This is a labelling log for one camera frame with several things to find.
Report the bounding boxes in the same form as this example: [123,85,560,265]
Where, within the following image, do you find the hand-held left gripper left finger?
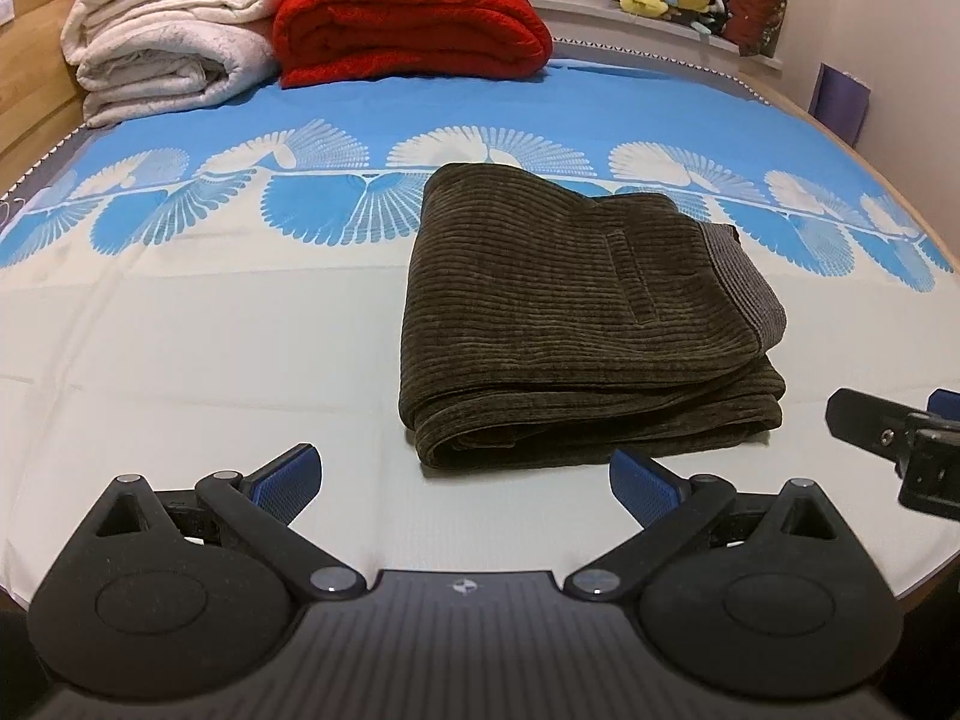
[71,442,368,602]

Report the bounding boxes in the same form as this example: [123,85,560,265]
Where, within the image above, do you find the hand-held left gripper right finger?
[562,448,856,602]

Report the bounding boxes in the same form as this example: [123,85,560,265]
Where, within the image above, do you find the brown corduroy pants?
[397,161,788,475]

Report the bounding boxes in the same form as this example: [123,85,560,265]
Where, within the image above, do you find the blue and white bed sheet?
[0,56,960,608]

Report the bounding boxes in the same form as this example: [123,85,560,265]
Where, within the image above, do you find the dark red cushion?
[721,0,790,59]

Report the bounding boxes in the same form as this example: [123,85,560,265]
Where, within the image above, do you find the dark plush toy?
[697,0,734,38]

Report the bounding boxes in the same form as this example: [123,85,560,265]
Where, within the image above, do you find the white window sill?
[532,0,788,76]

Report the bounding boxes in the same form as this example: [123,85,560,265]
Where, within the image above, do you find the red folded blanket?
[271,0,554,89]

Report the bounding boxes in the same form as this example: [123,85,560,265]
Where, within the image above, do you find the cream folded blanket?
[60,0,290,68]

